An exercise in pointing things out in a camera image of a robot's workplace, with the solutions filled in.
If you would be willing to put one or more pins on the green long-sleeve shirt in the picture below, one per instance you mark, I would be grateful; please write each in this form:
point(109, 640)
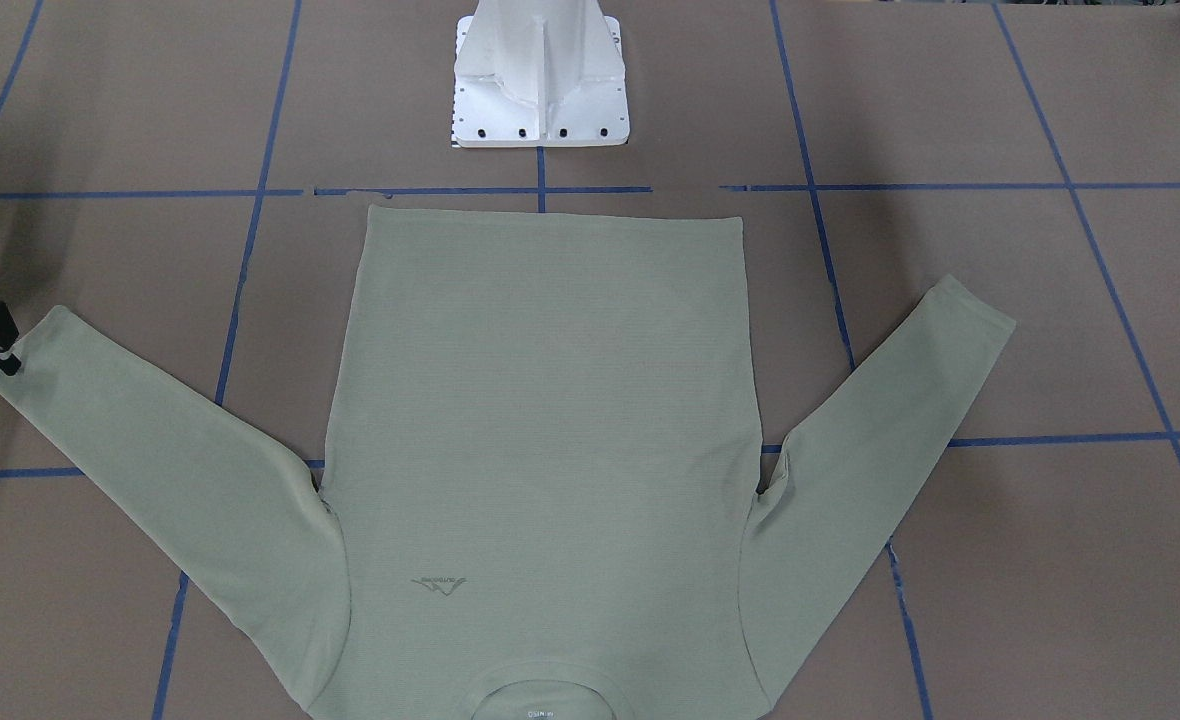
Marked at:
point(541, 496)

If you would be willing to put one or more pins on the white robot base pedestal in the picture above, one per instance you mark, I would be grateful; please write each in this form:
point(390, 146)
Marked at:
point(539, 74)

